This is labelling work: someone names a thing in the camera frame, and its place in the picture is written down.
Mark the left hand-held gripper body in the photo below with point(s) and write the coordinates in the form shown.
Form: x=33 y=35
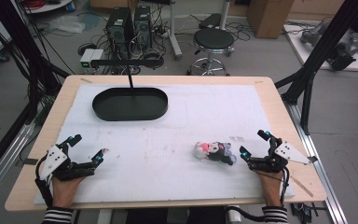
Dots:
x=57 y=158

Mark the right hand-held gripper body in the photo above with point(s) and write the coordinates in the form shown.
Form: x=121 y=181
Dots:
x=275 y=160

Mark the small plush toy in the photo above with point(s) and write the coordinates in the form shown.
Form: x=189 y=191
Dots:
x=214 y=151

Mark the black oval tray with crossbar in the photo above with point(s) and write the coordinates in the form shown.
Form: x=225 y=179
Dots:
x=130 y=107

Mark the person's right hand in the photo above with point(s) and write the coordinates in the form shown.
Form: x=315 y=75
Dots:
x=272 y=188

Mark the person's left hand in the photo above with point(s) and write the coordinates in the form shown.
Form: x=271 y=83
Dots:
x=63 y=191

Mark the grey tape strip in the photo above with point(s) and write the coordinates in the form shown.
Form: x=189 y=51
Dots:
x=30 y=161

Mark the thin wooden stick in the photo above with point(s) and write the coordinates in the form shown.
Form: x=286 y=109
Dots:
x=302 y=186

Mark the electronic circuit boards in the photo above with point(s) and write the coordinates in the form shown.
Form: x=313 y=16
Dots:
x=304 y=211

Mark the white cylinder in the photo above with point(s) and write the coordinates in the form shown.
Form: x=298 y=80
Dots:
x=233 y=214

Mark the white table mat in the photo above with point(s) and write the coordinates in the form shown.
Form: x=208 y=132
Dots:
x=174 y=130

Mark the white box device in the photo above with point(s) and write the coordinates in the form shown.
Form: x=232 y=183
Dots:
x=90 y=57

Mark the white floor board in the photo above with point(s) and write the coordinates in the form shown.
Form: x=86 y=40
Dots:
x=298 y=49

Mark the person's dark legs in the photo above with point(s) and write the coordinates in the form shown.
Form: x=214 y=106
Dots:
x=174 y=216

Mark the black round stool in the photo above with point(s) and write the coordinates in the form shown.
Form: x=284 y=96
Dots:
x=213 y=39

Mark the black device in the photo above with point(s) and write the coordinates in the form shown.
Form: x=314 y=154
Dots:
x=343 y=56

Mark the grey device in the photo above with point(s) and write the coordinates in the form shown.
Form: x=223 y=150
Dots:
x=313 y=34

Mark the clear plastic bag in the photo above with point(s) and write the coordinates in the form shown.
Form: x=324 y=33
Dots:
x=68 y=24

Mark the black computer tower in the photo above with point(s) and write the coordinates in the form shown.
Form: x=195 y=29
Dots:
x=119 y=31
x=143 y=28

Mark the brown cardboard box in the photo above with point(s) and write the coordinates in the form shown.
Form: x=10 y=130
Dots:
x=268 y=17

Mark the black flat case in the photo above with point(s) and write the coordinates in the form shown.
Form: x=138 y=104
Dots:
x=209 y=21

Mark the white table leg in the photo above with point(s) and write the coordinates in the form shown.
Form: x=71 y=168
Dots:
x=174 y=34

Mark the round white table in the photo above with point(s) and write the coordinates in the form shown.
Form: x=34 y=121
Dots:
x=48 y=6

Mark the aluminium rail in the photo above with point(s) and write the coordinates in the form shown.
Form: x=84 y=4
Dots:
x=318 y=174
x=3 y=165

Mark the black metal frame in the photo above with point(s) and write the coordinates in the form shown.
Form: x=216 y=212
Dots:
x=320 y=53
x=34 y=56

